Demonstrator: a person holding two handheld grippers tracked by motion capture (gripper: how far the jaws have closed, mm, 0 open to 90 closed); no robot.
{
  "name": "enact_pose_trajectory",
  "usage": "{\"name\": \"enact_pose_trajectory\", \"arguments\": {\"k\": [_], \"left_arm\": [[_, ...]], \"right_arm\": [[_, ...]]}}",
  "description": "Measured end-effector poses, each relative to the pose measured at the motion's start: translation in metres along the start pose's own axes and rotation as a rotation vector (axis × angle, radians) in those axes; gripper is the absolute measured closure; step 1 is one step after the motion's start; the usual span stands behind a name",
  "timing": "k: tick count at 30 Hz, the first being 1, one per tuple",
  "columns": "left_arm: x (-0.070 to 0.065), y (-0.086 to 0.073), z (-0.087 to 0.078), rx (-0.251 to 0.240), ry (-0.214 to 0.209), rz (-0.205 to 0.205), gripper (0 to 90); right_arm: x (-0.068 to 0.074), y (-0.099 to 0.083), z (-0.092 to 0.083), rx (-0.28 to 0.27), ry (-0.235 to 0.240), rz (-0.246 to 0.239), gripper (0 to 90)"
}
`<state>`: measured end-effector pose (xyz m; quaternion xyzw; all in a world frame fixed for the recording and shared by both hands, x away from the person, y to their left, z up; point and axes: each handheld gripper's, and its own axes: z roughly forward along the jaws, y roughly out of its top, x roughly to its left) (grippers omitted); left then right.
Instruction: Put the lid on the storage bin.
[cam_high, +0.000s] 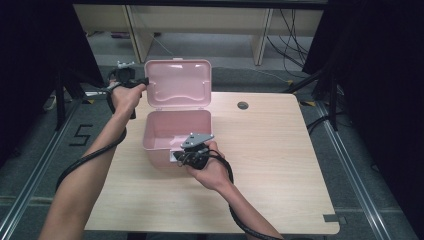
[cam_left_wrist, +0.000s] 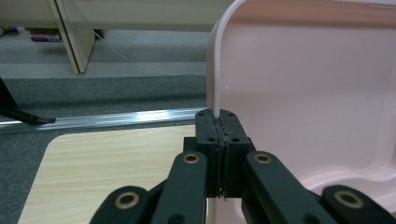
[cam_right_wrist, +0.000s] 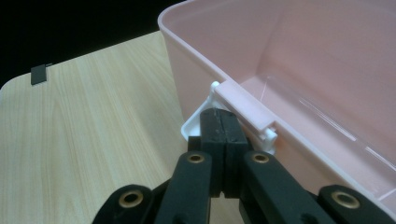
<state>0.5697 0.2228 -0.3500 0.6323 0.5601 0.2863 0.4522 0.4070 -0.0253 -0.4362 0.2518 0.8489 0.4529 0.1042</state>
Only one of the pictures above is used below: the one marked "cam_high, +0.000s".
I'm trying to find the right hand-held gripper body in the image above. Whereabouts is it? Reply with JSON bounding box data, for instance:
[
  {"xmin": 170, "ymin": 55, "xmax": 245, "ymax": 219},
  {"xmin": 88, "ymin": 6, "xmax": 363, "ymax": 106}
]
[{"xmin": 179, "ymin": 132, "xmax": 215, "ymax": 171}]

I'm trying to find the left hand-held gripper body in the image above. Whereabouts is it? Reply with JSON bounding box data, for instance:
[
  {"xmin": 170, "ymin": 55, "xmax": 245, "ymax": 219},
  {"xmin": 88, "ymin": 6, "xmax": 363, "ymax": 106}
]
[{"xmin": 108, "ymin": 60, "xmax": 141, "ymax": 89}]

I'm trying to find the pink plastic storage box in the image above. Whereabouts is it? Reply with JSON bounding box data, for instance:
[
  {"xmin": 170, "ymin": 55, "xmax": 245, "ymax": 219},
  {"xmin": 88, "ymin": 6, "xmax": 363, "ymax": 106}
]
[{"xmin": 142, "ymin": 58, "xmax": 215, "ymax": 169}]

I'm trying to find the person's left hand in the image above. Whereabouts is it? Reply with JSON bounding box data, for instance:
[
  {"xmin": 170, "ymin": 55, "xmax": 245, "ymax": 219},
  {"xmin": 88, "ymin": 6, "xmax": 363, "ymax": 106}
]
[{"xmin": 110, "ymin": 83, "xmax": 148, "ymax": 117}]

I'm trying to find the person's right hand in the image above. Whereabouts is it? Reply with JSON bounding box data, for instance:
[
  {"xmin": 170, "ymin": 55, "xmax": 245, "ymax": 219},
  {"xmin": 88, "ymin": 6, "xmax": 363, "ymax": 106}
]
[{"xmin": 185, "ymin": 140, "xmax": 234, "ymax": 192}]

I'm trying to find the black metal stand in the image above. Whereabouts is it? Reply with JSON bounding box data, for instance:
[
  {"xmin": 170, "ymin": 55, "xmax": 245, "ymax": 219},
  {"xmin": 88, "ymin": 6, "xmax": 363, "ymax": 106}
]
[
  {"xmin": 282, "ymin": 64, "xmax": 342, "ymax": 132},
  {"xmin": 54, "ymin": 64, "xmax": 116, "ymax": 132}
]

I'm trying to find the light wooden cabinet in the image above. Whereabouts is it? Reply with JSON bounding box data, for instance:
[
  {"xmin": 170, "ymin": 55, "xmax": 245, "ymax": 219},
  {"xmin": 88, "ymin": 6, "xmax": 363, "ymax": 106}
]
[{"xmin": 73, "ymin": 3, "xmax": 326, "ymax": 66}]

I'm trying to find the aluminium floor rail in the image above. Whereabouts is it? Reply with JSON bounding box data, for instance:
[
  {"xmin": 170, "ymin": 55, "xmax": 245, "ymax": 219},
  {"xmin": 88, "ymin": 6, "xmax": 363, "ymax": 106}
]
[
  {"xmin": 0, "ymin": 99, "xmax": 85, "ymax": 240},
  {"xmin": 314, "ymin": 99, "xmax": 398, "ymax": 240}
]

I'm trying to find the bundle of black floor cables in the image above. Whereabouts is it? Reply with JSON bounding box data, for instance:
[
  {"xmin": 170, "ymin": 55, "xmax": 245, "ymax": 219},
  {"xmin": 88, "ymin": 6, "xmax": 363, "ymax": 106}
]
[{"xmin": 265, "ymin": 8, "xmax": 310, "ymax": 72}]

